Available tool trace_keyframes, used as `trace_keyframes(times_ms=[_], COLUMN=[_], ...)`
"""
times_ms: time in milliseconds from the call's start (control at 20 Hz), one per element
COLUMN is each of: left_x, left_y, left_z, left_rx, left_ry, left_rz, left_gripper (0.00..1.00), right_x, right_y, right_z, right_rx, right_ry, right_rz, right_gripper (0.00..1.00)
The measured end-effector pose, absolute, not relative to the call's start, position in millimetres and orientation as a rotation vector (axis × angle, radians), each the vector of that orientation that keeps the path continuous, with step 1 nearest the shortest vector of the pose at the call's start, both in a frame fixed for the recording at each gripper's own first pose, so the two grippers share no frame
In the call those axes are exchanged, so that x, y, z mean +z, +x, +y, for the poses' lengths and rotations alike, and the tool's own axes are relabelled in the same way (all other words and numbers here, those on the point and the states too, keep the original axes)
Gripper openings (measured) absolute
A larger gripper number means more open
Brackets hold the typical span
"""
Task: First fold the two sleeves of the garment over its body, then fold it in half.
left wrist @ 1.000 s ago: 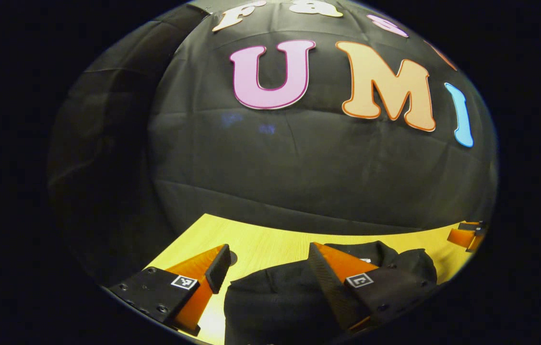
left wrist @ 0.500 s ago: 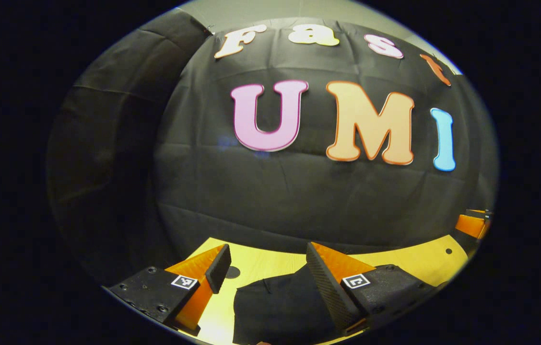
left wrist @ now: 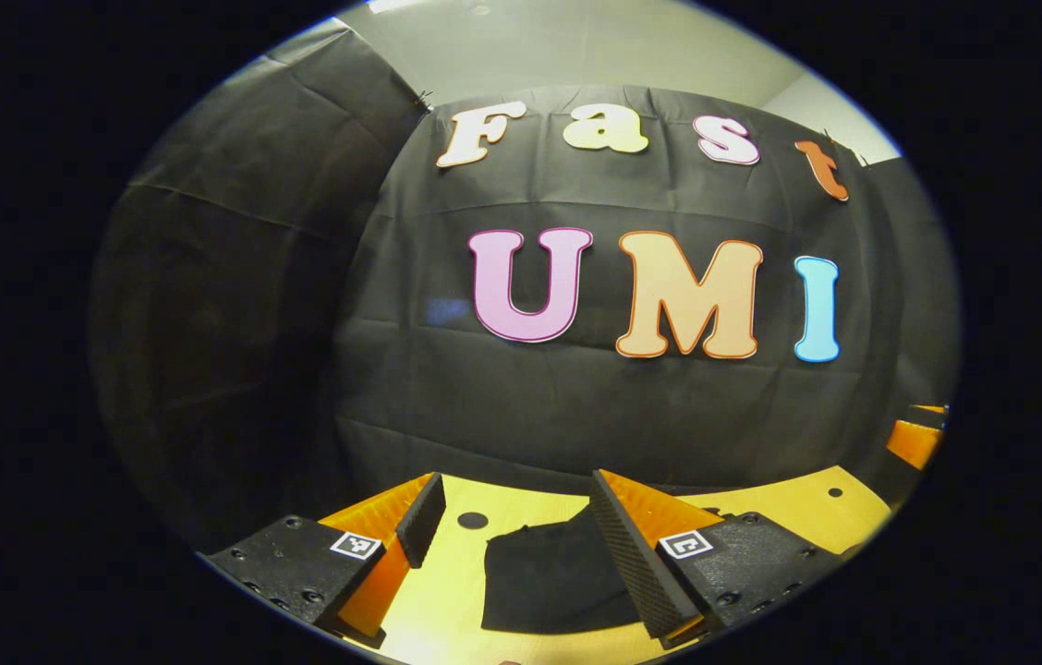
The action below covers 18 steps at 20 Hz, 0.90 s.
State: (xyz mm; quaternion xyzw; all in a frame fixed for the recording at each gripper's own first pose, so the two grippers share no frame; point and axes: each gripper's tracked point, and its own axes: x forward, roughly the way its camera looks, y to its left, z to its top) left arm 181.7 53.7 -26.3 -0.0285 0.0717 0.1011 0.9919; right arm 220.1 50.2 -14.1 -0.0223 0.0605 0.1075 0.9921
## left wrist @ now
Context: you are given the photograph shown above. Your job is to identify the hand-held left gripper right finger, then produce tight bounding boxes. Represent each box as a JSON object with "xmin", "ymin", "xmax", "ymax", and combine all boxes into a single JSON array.
[{"xmin": 588, "ymin": 468, "xmax": 845, "ymax": 650}]

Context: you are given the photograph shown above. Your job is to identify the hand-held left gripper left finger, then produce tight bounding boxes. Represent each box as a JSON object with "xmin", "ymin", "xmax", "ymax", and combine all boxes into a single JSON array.
[{"xmin": 205, "ymin": 473, "xmax": 448, "ymax": 647}]

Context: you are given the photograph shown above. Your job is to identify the black buttoned shirt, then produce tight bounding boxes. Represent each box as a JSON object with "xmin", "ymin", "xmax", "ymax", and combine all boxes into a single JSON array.
[{"xmin": 481, "ymin": 503, "xmax": 660, "ymax": 636}]

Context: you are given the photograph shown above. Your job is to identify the black backdrop cloth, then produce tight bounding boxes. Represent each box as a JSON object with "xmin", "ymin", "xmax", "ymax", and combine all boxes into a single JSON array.
[{"xmin": 87, "ymin": 18, "xmax": 961, "ymax": 555}]

